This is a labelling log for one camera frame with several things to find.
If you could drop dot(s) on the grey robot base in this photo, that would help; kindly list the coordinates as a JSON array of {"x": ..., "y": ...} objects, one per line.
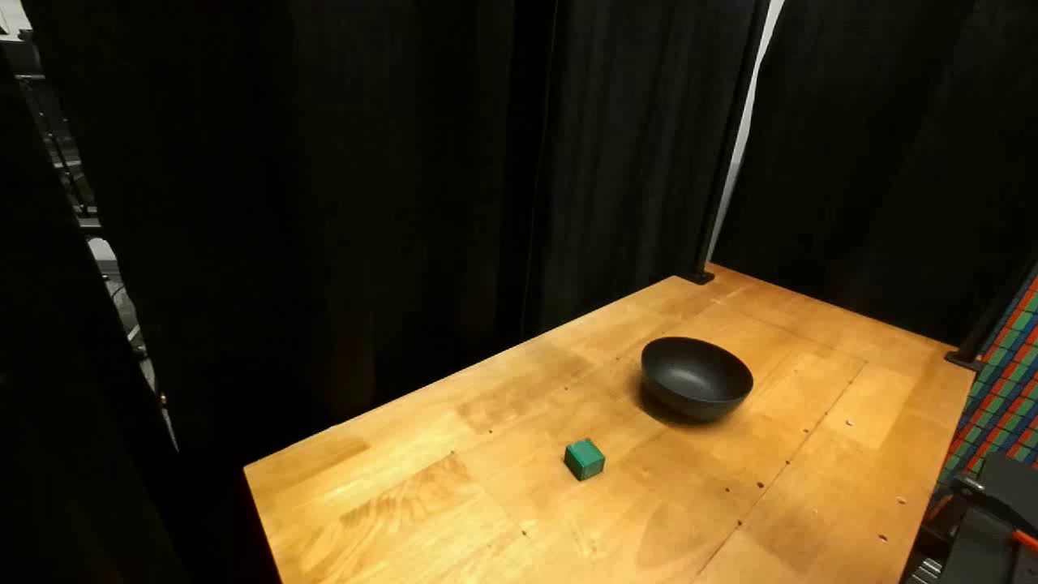
[{"x": 981, "y": 530}]

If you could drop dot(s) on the green block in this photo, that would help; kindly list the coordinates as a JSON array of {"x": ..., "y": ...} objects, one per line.
[{"x": 583, "y": 460}]

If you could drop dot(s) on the black bowl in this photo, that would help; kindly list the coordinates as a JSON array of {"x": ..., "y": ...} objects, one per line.
[{"x": 696, "y": 379}]

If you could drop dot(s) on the black curtain left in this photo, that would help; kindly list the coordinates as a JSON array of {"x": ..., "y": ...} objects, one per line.
[{"x": 329, "y": 201}]

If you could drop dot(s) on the black curtain right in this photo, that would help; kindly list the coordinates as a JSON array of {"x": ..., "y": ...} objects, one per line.
[{"x": 892, "y": 158}]

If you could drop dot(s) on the black side curtain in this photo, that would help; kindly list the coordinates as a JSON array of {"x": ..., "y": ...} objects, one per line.
[{"x": 71, "y": 502}]

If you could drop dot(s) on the colourful checkered cloth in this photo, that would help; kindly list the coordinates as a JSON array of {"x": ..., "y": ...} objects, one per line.
[{"x": 1000, "y": 417}]

